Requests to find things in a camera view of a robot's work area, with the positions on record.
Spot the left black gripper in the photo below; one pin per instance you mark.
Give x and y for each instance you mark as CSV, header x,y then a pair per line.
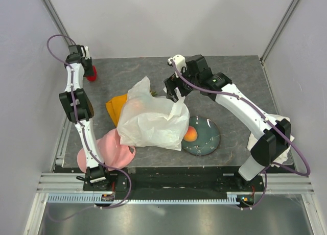
x,y
90,72

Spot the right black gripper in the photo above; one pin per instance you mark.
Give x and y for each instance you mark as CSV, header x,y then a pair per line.
x,y
171,83

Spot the fake red bell pepper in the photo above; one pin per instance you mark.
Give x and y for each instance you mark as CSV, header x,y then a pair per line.
x,y
93,75

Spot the white plastic bag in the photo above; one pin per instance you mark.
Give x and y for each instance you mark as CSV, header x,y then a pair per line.
x,y
146,120

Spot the fake peach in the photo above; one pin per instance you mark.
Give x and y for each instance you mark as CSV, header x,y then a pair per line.
x,y
191,134

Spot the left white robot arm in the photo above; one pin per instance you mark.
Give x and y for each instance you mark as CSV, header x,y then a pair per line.
x,y
80,112

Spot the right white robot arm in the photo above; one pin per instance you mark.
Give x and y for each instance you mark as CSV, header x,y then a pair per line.
x,y
271,135

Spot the fake fruit green leaves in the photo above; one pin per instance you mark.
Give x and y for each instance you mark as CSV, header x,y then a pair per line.
x,y
153,93

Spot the orange cloth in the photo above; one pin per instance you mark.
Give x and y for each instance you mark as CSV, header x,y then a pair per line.
x,y
114,107

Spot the blue ceramic plate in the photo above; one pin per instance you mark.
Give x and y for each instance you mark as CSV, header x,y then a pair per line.
x,y
208,137

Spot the pink cap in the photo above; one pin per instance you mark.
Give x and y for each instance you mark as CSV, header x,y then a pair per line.
x,y
111,151

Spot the white folded towel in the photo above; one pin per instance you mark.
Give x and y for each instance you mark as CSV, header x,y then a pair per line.
x,y
252,141

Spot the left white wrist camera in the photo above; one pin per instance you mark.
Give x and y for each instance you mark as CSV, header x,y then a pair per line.
x,y
85,52

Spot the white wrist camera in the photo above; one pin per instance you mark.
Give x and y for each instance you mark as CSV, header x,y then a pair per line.
x,y
85,52
177,61

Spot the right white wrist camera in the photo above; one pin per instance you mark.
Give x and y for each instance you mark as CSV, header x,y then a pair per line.
x,y
177,61

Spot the left aluminium frame post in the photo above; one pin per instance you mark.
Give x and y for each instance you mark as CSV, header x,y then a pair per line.
x,y
60,28

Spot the aluminium frame post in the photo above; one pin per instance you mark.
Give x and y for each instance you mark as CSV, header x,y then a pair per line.
x,y
60,28
280,28

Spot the slotted cable duct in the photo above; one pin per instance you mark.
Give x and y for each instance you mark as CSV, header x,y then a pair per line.
x,y
110,199

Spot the right aluminium frame post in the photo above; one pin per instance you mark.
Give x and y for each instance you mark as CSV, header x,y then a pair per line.
x,y
280,28

